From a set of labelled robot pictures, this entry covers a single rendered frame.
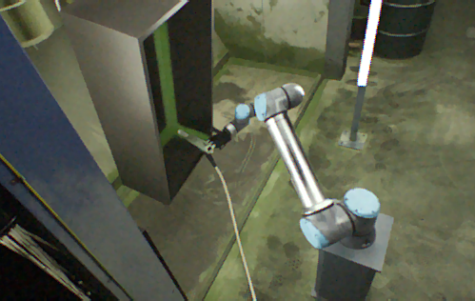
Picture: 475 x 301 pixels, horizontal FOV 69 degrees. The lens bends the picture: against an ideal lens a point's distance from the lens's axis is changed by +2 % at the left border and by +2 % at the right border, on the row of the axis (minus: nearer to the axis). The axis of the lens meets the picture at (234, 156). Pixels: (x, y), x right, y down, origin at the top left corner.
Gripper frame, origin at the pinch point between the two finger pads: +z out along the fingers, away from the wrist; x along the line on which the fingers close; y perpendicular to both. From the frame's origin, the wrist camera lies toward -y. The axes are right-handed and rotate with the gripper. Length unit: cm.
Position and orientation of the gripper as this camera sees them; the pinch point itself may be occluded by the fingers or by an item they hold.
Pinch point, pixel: (202, 148)
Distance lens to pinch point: 217.7
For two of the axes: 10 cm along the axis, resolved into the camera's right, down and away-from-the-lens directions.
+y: 4.3, 7.5, 5.1
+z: -7.5, 6.1, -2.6
